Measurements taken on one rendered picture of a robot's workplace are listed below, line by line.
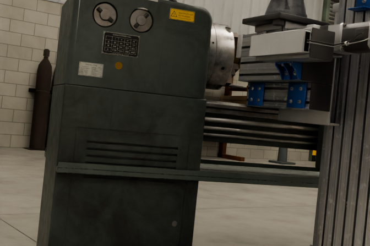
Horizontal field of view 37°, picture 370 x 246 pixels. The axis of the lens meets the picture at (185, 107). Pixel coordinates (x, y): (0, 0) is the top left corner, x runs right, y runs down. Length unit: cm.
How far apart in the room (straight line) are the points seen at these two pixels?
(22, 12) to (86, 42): 697
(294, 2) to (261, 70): 26
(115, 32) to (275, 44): 76
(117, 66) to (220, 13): 917
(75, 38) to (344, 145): 109
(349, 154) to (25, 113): 762
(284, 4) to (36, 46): 746
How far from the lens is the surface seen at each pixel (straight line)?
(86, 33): 223
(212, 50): 248
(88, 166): 219
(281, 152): 1131
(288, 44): 170
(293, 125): 265
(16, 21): 913
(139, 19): 228
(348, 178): 192
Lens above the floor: 79
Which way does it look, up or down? 1 degrees up
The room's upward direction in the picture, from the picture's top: 6 degrees clockwise
